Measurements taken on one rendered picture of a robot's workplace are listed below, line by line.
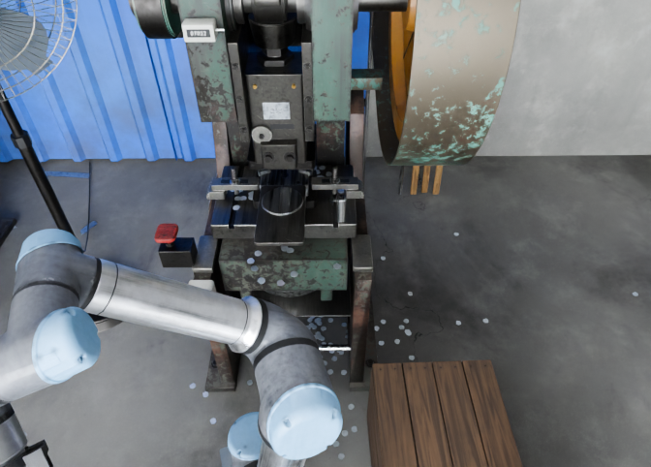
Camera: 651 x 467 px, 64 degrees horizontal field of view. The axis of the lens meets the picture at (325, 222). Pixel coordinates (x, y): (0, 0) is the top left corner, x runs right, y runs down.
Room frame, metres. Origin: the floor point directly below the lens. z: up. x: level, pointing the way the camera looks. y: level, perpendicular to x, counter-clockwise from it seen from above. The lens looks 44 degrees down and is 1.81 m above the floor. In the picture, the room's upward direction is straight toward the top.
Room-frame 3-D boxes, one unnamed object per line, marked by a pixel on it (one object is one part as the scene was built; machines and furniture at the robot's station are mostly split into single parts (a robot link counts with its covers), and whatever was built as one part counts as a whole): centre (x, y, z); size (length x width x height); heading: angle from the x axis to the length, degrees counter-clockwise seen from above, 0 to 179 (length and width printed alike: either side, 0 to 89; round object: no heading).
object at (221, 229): (1.30, 0.13, 0.68); 0.45 x 0.30 x 0.06; 90
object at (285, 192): (1.13, 0.13, 0.72); 0.25 x 0.14 x 0.14; 0
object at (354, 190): (1.30, -0.04, 0.76); 0.17 x 0.06 x 0.10; 90
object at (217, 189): (1.30, 0.30, 0.76); 0.17 x 0.06 x 0.10; 90
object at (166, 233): (1.07, 0.46, 0.72); 0.07 x 0.06 x 0.08; 0
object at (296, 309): (1.31, 0.13, 0.31); 0.43 x 0.42 x 0.01; 90
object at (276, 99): (1.26, 0.13, 1.04); 0.17 x 0.15 x 0.30; 0
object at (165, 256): (1.07, 0.44, 0.62); 0.10 x 0.06 x 0.20; 90
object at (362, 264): (1.44, -0.14, 0.45); 0.92 x 0.12 x 0.90; 0
